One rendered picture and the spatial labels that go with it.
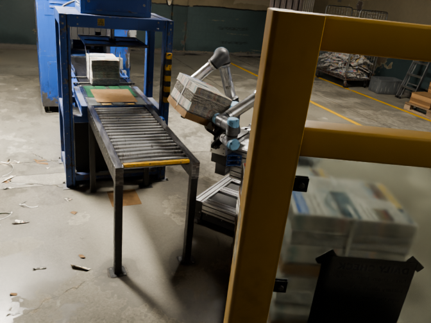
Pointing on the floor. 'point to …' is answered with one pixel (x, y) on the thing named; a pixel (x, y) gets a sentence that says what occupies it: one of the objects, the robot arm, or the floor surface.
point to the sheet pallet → (424, 99)
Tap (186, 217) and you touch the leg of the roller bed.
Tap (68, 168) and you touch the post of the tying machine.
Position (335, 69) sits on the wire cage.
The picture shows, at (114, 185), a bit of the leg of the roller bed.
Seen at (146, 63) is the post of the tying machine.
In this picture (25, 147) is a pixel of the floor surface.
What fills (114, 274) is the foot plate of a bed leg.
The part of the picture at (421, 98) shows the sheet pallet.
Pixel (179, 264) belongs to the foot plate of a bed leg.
